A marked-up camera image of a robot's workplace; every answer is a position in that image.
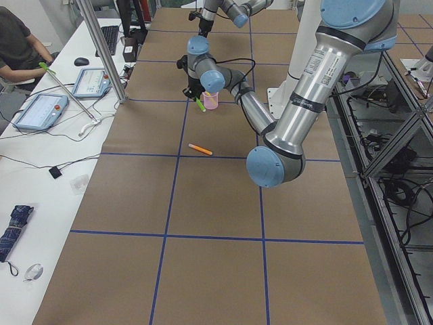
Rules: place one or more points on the pink mesh pen holder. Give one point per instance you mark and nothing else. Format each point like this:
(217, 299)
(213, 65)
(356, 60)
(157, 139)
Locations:
(211, 104)

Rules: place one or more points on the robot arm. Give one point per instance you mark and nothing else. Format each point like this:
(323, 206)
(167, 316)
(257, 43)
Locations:
(344, 29)
(238, 14)

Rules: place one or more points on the black keyboard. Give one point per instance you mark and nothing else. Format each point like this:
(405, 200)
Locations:
(110, 34)

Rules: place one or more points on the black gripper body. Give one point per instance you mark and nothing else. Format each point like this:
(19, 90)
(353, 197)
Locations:
(204, 26)
(193, 82)

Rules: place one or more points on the near teach pendant tablet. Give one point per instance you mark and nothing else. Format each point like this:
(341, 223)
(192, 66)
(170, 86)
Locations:
(42, 112)

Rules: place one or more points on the far teach pendant tablet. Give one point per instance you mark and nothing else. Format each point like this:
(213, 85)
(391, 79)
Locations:
(91, 83)

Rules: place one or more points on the orange highlighter pen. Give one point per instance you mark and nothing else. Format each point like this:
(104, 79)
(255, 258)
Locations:
(200, 149)

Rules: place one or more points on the green tipped reacher stick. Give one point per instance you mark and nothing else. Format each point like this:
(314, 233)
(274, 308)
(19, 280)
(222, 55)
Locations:
(51, 73)

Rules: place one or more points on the green highlighter pen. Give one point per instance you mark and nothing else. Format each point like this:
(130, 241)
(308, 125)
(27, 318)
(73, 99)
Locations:
(200, 104)

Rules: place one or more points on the seated person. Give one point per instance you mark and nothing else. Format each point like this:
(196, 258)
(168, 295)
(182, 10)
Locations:
(21, 52)

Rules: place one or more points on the folded blue umbrella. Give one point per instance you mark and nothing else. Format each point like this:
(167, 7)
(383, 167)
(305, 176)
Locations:
(18, 220)

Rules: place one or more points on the teach pendant tablet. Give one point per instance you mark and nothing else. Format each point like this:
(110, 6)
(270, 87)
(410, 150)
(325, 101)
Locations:
(91, 83)
(42, 112)

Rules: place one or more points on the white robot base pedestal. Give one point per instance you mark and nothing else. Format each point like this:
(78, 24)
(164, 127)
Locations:
(305, 43)

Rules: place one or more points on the black computer mouse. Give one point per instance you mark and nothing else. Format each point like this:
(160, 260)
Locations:
(81, 61)

